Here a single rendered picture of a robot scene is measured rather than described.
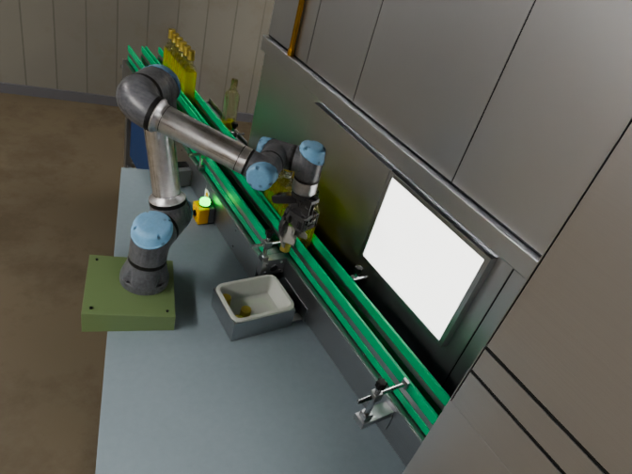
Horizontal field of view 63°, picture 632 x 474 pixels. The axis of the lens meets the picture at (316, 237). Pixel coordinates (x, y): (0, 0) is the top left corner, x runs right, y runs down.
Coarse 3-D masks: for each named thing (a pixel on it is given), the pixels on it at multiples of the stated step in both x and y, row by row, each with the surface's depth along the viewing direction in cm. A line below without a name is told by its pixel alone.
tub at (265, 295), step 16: (224, 288) 169; (240, 288) 173; (256, 288) 177; (272, 288) 179; (224, 304) 162; (240, 304) 173; (256, 304) 175; (272, 304) 177; (288, 304) 171; (240, 320) 158
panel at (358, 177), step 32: (320, 128) 185; (352, 160) 172; (384, 160) 161; (320, 192) 190; (352, 192) 174; (384, 192) 160; (416, 192) 149; (352, 224) 176; (448, 224) 140; (480, 256) 132; (480, 288) 137; (416, 320) 156
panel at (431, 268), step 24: (408, 192) 152; (384, 216) 162; (408, 216) 153; (432, 216) 145; (384, 240) 164; (408, 240) 154; (432, 240) 146; (456, 240) 139; (384, 264) 165; (408, 264) 156; (432, 264) 148; (456, 264) 140; (480, 264) 133; (408, 288) 157; (432, 288) 149; (456, 288) 141; (432, 312) 150
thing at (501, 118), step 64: (320, 0) 179; (384, 0) 153; (448, 0) 134; (512, 0) 118; (576, 0) 106; (320, 64) 184; (384, 64) 157; (448, 64) 136; (512, 64) 121; (576, 64) 108; (256, 128) 232; (384, 128) 161; (448, 128) 139; (512, 128) 123; (576, 128) 110; (448, 192) 139; (512, 192) 125; (576, 192) 112; (512, 256) 125; (448, 384) 152
